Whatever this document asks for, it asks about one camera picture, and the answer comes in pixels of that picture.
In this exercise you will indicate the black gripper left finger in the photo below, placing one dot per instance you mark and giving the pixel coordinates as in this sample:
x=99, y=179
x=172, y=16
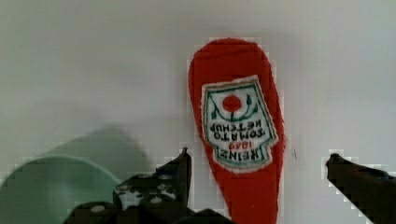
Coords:
x=167, y=188

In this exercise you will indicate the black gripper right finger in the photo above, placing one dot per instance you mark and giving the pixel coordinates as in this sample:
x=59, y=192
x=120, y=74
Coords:
x=371, y=190

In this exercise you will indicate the red plush ketchup bottle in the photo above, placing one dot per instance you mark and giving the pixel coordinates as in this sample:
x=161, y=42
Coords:
x=237, y=113

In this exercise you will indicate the green mug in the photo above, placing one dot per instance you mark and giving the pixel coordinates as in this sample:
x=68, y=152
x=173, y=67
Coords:
x=46, y=190

